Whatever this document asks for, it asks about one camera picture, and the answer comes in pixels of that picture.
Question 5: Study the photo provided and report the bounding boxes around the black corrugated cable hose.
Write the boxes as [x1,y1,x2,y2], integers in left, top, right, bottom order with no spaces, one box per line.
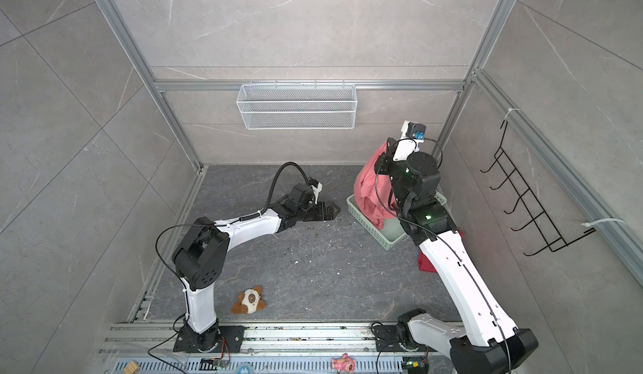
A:
[263,161,312,214]

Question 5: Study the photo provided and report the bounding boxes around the black wire hook rack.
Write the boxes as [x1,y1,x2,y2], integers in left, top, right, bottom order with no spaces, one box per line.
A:
[480,121,596,257]

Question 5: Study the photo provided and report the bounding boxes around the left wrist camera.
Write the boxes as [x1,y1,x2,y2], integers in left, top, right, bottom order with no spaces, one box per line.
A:
[308,177,323,203]

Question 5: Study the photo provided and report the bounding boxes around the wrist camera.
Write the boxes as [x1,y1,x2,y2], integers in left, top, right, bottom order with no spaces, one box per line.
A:
[308,177,323,203]
[393,120,426,162]

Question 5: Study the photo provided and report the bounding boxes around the white wire mesh shelf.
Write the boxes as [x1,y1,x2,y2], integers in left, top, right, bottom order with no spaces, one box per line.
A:
[236,83,358,130]

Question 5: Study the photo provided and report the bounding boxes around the pink plush toy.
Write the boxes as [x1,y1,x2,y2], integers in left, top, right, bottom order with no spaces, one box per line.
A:
[331,353,356,374]

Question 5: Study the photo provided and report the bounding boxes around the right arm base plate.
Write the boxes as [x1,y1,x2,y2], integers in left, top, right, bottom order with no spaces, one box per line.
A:
[369,321,417,352]

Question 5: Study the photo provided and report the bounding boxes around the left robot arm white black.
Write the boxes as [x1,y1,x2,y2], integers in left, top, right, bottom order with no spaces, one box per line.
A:
[172,192,341,353]

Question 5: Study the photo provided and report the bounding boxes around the light green plastic basket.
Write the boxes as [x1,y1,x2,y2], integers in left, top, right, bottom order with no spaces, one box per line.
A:
[346,190,448,252]

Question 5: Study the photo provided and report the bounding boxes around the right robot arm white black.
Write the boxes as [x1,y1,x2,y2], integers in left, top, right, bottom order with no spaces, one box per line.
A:
[374,152,539,373]

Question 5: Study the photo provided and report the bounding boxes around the pink t shirt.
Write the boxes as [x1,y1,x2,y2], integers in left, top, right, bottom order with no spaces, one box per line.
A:
[353,142,393,230]

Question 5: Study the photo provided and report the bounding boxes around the dark red folded t shirt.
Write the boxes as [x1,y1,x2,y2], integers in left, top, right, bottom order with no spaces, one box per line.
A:
[419,230,466,275]

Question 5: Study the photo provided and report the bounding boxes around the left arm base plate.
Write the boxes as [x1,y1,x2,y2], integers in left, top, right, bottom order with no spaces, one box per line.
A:
[172,325,245,353]

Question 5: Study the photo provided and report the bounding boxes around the small wooden block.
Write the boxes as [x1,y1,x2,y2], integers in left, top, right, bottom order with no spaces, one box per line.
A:
[122,361,141,374]

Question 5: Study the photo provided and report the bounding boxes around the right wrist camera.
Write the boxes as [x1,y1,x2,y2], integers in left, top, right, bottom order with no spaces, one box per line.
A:
[393,120,426,162]

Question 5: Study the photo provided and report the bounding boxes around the brown white plush toy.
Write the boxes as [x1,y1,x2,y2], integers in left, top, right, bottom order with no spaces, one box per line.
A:
[231,286,266,315]

